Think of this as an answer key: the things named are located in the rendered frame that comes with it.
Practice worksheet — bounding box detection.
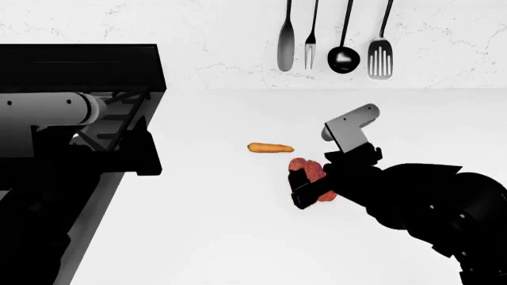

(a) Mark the red raw steak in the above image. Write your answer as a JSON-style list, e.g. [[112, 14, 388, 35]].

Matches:
[[288, 157, 338, 203]]

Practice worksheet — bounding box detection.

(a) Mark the grey right gripper camera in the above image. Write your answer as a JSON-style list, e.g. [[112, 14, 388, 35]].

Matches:
[[321, 103, 381, 154]]

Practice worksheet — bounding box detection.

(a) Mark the black stove grate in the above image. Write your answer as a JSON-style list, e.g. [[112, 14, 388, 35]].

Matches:
[[70, 90, 154, 152]]

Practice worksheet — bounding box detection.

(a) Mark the steel two-prong fork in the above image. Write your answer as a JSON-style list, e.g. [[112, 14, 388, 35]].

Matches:
[[303, 0, 320, 70]]

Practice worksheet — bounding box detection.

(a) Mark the steel slotted turner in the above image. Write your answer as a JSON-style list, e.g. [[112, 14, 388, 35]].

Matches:
[[367, 0, 395, 81]]

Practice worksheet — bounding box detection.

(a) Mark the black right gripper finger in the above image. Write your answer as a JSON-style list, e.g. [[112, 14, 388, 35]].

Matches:
[[288, 169, 314, 193], [290, 178, 338, 211]]

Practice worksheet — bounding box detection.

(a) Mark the black stove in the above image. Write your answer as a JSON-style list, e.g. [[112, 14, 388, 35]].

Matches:
[[0, 43, 168, 285]]

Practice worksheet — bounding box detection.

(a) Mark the orange carrot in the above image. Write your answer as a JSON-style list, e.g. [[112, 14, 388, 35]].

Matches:
[[247, 142, 295, 154]]

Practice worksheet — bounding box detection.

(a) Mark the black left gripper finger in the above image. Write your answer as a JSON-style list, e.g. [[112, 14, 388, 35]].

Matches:
[[130, 116, 164, 177]]

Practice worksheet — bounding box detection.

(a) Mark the black ladle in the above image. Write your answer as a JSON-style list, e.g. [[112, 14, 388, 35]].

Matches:
[[326, 0, 362, 75]]

